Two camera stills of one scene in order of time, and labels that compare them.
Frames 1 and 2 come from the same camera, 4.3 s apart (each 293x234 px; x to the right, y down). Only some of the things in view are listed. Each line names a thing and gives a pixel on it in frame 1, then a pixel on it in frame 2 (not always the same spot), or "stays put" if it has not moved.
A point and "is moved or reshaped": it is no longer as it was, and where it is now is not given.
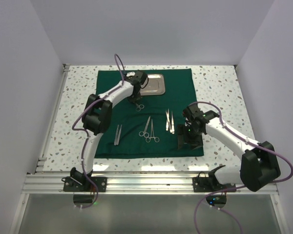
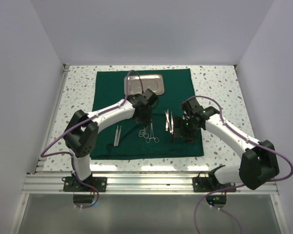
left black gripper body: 135,98 → 145,117
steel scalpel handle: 115,141 stays put
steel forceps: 156,139 stays put
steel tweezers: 168,123 stays put
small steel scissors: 141,106 is moved or reshaped
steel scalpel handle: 118,136 stays put
